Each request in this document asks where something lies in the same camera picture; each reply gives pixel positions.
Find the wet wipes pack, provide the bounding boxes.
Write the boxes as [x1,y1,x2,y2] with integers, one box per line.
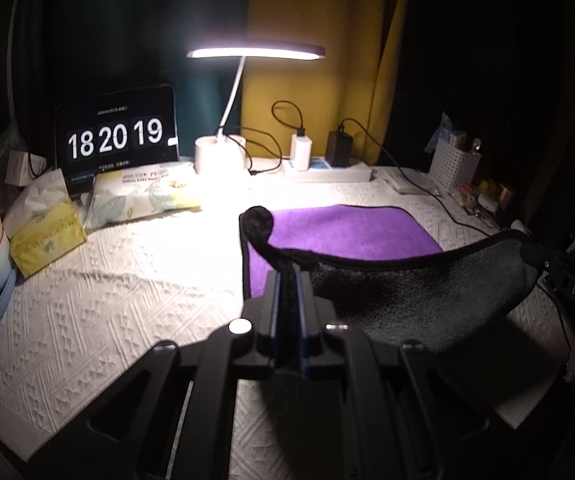
[84,162,201,233]

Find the white box at left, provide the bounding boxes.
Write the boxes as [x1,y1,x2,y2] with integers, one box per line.
[4,150,47,188]

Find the yellow curtain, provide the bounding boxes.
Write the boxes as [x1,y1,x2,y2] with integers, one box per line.
[241,0,408,165]

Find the white charger plug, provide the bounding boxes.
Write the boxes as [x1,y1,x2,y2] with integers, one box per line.
[289,128,312,171]

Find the white perforated basket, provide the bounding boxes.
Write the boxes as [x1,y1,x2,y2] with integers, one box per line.
[429,139,481,190]

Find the white textured tablecloth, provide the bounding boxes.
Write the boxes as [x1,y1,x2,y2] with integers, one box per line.
[0,168,564,479]

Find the white desk lamp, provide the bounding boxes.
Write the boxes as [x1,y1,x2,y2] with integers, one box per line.
[187,39,325,178]

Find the tablet showing clock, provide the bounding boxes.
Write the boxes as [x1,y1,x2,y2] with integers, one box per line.
[56,84,179,185]

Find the black adapter cable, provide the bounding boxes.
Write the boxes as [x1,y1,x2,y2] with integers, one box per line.
[339,117,494,238]

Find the black charger cable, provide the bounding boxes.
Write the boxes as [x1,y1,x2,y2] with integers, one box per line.
[270,100,306,137]

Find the black lamp cable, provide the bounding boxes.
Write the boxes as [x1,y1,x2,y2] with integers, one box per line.
[219,124,284,176]

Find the black power adapter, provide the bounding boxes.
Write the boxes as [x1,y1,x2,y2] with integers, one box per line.
[324,126,353,168]

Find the yellow tissue pack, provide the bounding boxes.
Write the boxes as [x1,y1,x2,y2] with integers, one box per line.
[3,169,87,278]

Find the grey purple microfibre towel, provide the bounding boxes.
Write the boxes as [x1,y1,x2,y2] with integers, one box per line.
[239,205,541,352]

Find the white power strip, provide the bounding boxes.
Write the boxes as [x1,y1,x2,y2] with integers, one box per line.
[282,157,372,183]

